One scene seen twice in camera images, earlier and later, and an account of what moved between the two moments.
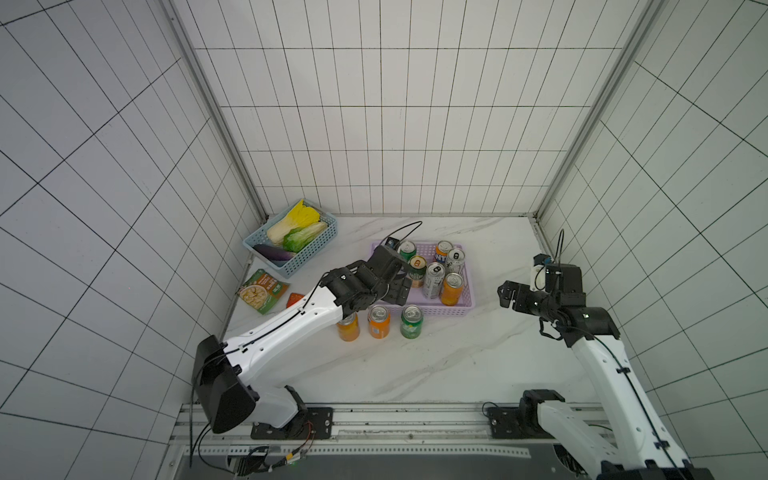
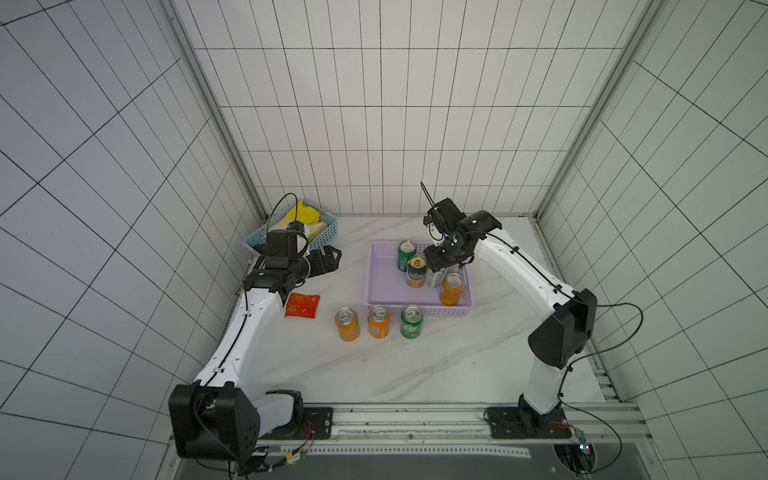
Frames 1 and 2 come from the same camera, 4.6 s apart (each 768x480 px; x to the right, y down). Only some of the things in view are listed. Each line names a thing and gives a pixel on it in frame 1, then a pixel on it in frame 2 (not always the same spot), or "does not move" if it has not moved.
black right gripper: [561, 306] -> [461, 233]
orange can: [349, 328] does not move
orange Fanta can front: [379, 321] does not move
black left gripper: [398, 291] -> [332, 264]
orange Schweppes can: [452, 288] does not move
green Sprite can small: [412, 316] does not move
